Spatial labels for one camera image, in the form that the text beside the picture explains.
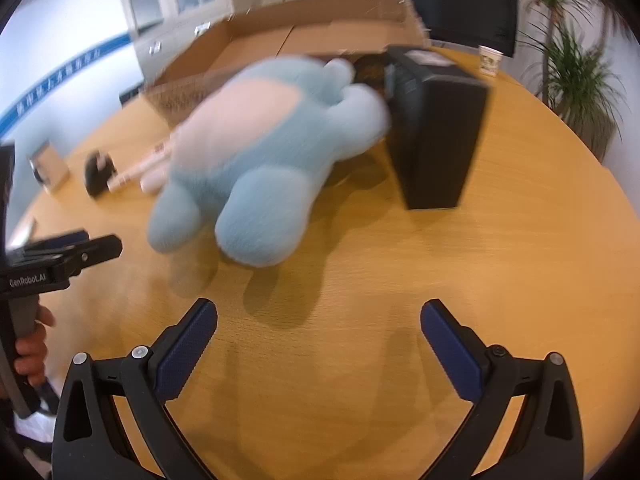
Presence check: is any grey glass-door cabinet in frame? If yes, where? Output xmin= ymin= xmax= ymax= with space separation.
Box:
xmin=116 ymin=0 xmax=236 ymax=83

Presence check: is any black tape dispenser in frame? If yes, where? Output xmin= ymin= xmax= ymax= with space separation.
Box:
xmin=82 ymin=151 xmax=118 ymax=197

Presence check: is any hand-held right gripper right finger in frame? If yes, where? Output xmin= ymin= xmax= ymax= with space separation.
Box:
xmin=420 ymin=299 xmax=585 ymax=480

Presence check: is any white tube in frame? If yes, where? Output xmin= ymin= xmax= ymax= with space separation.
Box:
xmin=107 ymin=152 xmax=173 ymax=192
xmin=140 ymin=167 xmax=171 ymax=194

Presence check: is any potted palm plant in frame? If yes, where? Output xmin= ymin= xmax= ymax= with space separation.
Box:
xmin=515 ymin=0 xmax=631 ymax=161

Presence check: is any black wall television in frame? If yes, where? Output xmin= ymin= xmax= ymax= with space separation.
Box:
xmin=312 ymin=0 xmax=517 ymax=58

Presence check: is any large cardboard box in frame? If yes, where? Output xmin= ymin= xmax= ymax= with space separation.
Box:
xmin=141 ymin=0 xmax=432 ymax=126

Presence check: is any person's left hand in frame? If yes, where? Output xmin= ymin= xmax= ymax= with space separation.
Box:
xmin=15 ymin=305 xmax=56 ymax=387

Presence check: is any light blue plush toy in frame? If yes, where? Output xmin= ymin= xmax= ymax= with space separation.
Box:
xmin=146 ymin=56 xmax=393 ymax=267

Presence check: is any small clear sign stand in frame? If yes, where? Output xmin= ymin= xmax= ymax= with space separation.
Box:
xmin=27 ymin=139 xmax=70 ymax=192

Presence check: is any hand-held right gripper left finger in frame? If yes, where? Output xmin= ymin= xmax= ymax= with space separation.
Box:
xmin=51 ymin=298 xmax=218 ymax=480

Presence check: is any white paper cup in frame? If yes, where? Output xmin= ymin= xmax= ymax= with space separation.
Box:
xmin=477 ymin=45 xmax=502 ymax=78

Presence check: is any black rectangular box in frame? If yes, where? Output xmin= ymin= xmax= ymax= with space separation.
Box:
xmin=385 ymin=46 xmax=490 ymax=211

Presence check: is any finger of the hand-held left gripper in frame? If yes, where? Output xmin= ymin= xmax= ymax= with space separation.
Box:
xmin=50 ymin=234 xmax=123 ymax=281
xmin=7 ymin=230 xmax=90 ymax=261

